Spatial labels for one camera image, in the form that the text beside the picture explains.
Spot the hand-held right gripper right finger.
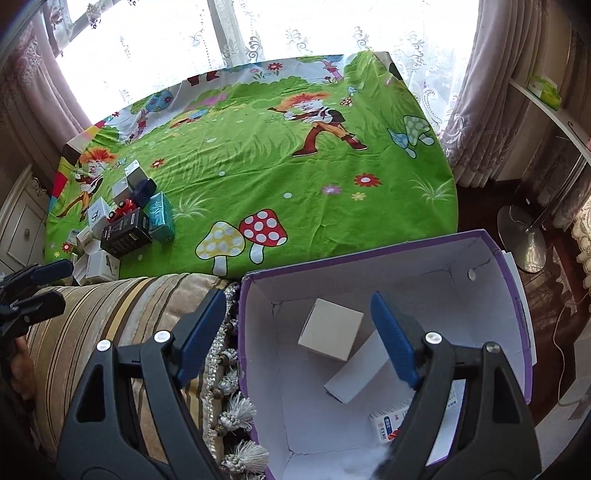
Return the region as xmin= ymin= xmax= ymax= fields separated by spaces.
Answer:
xmin=370 ymin=291 xmax=543 ymax=480

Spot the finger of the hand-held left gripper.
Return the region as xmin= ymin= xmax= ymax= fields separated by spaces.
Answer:
xmin=0 ymin=291 xmax=66 ymax=342
xmin=0 ymin=259 xmax=75 ymax=296

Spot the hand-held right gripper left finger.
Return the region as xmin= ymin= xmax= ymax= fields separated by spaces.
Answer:
xmin=55 ymin=290 xmax=229 ymax=480

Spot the long plain white box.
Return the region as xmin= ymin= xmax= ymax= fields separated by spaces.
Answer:
xmin=323 ymin=330 xmax=393 ymax=406

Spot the plain white cube box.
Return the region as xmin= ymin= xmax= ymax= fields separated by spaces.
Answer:
xmin=298 ymin=298 xmax=365 ymax=361

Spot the pile of small white boxes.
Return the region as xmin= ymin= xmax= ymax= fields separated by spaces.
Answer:
xmin=69 ymin=159 xmax=153 ymax=284

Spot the black product box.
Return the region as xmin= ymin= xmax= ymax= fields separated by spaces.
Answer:
xmin=100 ymin=208 xmax=153 ymax=258

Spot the white medicine box blue label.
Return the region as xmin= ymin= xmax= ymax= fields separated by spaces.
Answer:
xmin=368 ymin=383 xmax=462 ymax=445

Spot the purple cardboard box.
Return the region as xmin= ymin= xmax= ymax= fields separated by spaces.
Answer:
xmin=238 ymin=229 xmax=539 ymax=480

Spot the red toy car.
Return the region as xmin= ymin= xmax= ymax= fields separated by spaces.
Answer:
xmin=106 ymin=198 xmax=139 ymax=223

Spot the teal box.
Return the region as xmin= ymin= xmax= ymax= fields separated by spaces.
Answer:
xmin=147 ymin=191 xmax=176 ymax=243

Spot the person's left hand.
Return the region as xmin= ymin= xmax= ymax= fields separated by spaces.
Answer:
xmin=7 ymin=339 xmax=38 ymax=400

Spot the white nightstand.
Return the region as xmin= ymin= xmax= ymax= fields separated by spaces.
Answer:
xmin=0 ymin=164 xmax=51 ymax=273

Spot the striped cushion with tassels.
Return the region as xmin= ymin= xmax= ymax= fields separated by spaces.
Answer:
xmin=25 ymin=272 xmax=271 ymax=480

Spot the dark blue box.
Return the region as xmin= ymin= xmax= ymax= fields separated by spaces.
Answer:
xmin=130 ymin=178 xmax=158 ymax=208

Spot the green cartoon printed bed sheet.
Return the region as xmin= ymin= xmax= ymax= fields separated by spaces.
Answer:
xmin=44 ymin=50 xmax=459 ymax=289

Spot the metal desk stand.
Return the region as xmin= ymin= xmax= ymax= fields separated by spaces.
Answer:
xmin=498 ymin=152 xmax=587 ymax=274

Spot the pink curtain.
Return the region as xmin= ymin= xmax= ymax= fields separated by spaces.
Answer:
xmin=441 ymin=0 xmax=573 ymax=188
xmin=0 ymin=18 xmax=93 ymax=185

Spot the beige lace curtain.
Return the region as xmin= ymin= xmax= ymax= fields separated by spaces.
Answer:
xmin=551 ymin=185 xmax=591 ymax=278

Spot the white curved desk top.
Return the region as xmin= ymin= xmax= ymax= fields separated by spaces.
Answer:
xmin=508 ymin=76 xmax=591 ymax=155

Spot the green tissue pack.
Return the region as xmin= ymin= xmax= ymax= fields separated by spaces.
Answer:
xmin=527 ymin=74 xmax=561 ymax=110

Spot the sheer white lace curtain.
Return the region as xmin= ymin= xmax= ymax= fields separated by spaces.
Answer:
xmin=46 ymin=0 xmax=481 ymax=134

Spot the white cable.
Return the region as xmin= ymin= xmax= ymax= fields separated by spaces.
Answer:
xmin=551 ymin=295 xmax=591 ymax=421

